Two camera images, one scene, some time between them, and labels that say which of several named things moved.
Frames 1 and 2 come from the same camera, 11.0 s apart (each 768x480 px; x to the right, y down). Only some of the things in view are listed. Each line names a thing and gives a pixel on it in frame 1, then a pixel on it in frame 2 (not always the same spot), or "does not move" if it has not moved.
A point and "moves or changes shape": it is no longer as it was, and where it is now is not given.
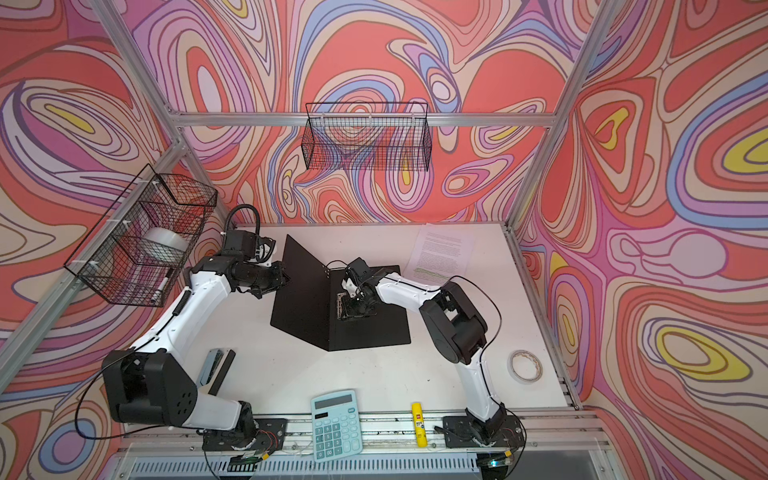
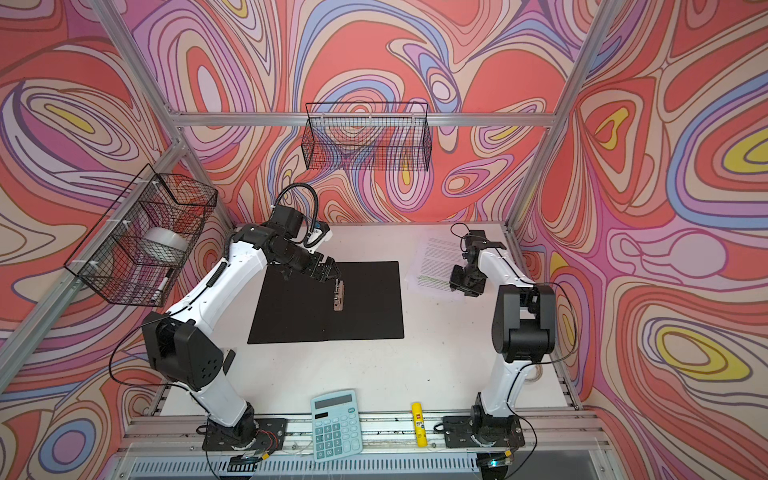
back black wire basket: (367, 137) does not move
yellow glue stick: (420, 430) does not move
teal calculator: (336, 429) does not move
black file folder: (306, 306) moves or changes shape
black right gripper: (349, 311) → (456, 282)
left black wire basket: (140, 245) does not move
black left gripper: (279, 278) → (326, 269)
